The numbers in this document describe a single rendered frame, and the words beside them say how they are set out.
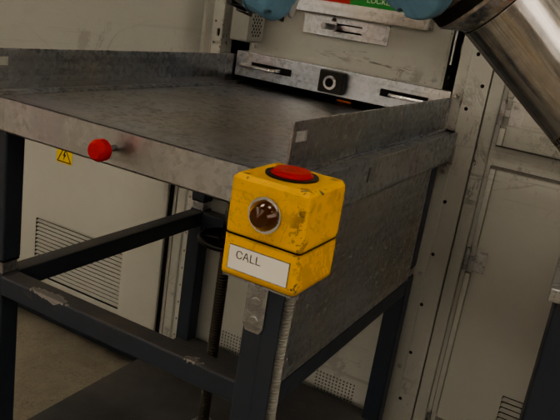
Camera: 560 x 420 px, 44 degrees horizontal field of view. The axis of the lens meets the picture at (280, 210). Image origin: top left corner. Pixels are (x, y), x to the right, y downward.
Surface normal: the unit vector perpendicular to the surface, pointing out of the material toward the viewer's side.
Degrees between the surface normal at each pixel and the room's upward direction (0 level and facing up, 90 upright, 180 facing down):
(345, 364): 90
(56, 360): 0
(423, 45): 90
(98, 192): 90
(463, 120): 90
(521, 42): 104
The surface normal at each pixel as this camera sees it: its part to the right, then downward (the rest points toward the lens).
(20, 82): 0.86, 0.26
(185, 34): 0.63, 0.31
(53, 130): -0.49, 0.18
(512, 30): -0.26, 0.47
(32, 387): 0.15, -0.95
